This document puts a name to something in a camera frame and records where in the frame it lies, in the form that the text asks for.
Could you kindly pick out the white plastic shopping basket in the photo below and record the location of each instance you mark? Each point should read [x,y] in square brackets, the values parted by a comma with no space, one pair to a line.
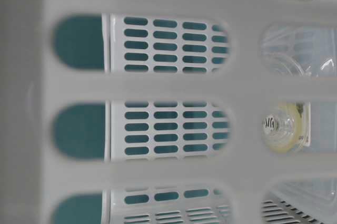
[35,86]

